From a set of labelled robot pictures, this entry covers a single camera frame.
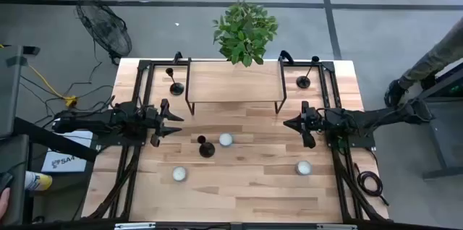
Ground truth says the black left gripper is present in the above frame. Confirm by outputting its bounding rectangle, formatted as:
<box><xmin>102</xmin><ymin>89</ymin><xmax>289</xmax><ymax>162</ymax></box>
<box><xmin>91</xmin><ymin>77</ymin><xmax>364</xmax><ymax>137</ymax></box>
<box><xmin>139</xmin><ymin>98</ymin><xmax>184</xmax><ymax>148</ymax></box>

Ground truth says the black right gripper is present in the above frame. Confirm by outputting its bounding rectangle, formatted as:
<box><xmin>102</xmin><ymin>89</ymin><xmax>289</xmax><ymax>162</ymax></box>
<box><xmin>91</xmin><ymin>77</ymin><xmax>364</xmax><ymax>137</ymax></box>
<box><xmin>283</xmin><ymin>100</ymin><xmax>326</xmax><ymax>150</ymax></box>

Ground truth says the short black candlestick holder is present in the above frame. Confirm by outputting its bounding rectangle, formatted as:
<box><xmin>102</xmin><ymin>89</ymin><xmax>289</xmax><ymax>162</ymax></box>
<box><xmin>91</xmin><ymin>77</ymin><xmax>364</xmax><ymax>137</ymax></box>
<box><xmin>165</xmin><ymin>67</ymin><xmax>185</xmax><ymax>97</ymax></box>

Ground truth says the white candle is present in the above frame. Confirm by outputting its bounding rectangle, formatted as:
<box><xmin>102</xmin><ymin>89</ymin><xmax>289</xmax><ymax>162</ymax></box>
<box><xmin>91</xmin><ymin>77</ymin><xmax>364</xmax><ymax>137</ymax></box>
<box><xmin>295</xmin><ymin>160</ymin><xmax>313</xmax><ymax>176</ymax></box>
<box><xmin>218</xmin><ymin>132</ymin><xmax>234</xmax><ymax>148</ymax></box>
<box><xmin>171</xmin><ymin>166</ymin><xmax>188</xmax><ymax>182</ymax></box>

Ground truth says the tall black candlestick holder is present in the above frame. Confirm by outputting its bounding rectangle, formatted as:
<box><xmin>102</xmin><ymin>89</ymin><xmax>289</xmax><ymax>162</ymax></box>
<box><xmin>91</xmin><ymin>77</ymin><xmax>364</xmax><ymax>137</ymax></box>
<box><xmin>295</xmin><ymin>55</ymin><xmax>320</xmax><ymax>90</ymax></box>

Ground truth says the medium black candlestick holder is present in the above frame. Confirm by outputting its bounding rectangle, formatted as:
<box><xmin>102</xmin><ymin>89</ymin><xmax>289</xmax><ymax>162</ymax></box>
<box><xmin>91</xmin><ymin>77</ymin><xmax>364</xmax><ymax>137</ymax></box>
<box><xmin>197</xmin><ymin>135</ymin><xmax>216</xmax><ymax>159</ymax></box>

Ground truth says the wooden shelf with black legs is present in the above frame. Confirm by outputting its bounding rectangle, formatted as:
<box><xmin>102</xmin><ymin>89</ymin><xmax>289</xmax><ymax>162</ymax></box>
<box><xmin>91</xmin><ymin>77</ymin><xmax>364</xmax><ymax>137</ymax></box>
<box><xmin>184</xmin><ymin>56</ymin><xmax>288</xmax><ymax>116</ymax></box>

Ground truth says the person's shoe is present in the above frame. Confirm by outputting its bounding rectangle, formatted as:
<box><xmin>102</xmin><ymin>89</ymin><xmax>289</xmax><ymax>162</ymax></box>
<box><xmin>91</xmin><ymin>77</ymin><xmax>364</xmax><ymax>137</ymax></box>
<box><xmin>383</xmin><ymin>79</ymin><xmax>408</xmax><ymax>108</ymax></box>
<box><xmin>420</xmin><ymin>73</ymin><xmax>438</xmax><ymax>92</ymax></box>

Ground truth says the white cardboard box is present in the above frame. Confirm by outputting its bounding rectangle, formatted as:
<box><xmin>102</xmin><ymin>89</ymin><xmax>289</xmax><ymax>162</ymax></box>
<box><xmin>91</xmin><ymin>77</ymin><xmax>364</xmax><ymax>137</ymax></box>
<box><xmin>41</xmin><ymin>130</ymin><xmax>94</xmax><ymax>174</ymax></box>

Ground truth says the black floor fan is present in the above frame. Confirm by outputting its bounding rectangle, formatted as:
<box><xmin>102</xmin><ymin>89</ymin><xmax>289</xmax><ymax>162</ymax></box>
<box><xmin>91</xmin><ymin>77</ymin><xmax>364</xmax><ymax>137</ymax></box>
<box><xmin>74</xmin><ymin>0</ymin><xmax>133</xmax><ymax>65</ymax></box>

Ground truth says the black diagonal beam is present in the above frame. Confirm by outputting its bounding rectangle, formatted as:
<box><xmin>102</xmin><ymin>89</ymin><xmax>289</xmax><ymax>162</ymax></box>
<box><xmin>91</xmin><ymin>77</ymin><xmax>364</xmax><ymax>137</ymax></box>
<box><xmin>13</xmin><ymin>116</ymin><xmax>98</xmax><ymax>163</ymax></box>

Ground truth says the green leafy plant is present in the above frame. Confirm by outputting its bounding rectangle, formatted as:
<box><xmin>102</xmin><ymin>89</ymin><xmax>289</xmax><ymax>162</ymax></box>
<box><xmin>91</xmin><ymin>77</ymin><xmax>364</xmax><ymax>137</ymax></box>
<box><xmin>212</xmin><ymin>0</ymin><xmax>279</xmax><ymax>68</ymax></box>

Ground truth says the white and yellow bottle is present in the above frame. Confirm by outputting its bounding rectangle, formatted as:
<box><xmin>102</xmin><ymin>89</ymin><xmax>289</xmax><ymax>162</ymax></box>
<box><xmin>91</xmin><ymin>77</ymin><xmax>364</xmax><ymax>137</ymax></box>
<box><xmin>24</xmin><ymin>171</ymin><xmax>54</xmax><ymax>192</ymax></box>

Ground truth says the grey metal side table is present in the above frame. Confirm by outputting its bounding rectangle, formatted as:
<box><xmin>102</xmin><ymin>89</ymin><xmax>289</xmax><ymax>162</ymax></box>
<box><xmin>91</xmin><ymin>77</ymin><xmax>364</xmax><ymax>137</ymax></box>
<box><xmin>397</xmin><ymin>61</ymin><xmax>463</xmax><ymax>181</ymax></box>

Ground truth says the person's leg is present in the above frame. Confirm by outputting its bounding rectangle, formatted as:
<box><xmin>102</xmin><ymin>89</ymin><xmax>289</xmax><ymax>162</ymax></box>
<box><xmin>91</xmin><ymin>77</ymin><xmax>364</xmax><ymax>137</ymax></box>
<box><xmin>397</xmin><ymin>16</ymin><xmax>463</xmax><ymax>90</ymax></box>

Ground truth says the grey side desk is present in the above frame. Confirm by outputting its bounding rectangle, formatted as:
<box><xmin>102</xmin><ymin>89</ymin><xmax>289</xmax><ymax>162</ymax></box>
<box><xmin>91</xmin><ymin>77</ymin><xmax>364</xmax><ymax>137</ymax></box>
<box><xmin>0</xmin><ymin>44</ymin><xmax>41</xmax><ymax>139</ymax></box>

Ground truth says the dark grey cabinet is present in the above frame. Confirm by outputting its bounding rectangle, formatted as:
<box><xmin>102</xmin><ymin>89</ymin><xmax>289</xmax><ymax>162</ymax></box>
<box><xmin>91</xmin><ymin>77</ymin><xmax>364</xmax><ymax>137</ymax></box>
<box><xmin>0</xmin><ymin>134</ymin><xmax>30</xmax><ymax>226</ymax></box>

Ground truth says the person's hand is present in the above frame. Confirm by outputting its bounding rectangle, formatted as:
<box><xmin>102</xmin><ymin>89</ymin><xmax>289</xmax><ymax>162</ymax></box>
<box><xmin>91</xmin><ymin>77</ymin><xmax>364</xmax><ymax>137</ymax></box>
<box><xmin>0</xmin><ymin>187</ymin><xmax>11</xmax><ymax>220</ymax></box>

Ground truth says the black metal table frame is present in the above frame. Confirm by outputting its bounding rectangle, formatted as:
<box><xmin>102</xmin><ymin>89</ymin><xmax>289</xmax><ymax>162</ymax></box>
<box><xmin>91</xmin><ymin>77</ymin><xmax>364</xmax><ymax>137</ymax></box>
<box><xmin>81</xmin><ymin>51</ymin><xmax>390</xmax><ymax>223</ymax></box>

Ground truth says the coiled black cable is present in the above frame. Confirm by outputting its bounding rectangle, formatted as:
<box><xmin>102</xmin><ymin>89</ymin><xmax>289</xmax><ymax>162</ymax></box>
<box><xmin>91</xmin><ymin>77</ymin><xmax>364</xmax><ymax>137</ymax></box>
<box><xmin>353</xmin><ymin>163</ymin><xmax>391</xmax><ymax>208</ymax></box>

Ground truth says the yellow extension cable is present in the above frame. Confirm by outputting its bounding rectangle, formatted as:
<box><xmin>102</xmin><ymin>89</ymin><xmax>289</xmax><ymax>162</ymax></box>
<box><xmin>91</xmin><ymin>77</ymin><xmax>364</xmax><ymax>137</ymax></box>
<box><xmin>0</xmin><ymin>43</ymin><xmax>79</xmax><ymax>108</ymax></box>

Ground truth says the silver metal bracket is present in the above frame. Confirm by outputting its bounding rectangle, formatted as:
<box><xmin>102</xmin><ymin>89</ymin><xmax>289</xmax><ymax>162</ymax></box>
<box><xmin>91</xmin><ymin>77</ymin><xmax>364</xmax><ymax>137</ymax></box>
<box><xmin>114</xmin><ymin>222</ymin><xmax>157</xmax><ymax>230</ymax></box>
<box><xmin>316</xmin><ymin>223</ymin><xmax>358</xmax><ymax>230</ymax></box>

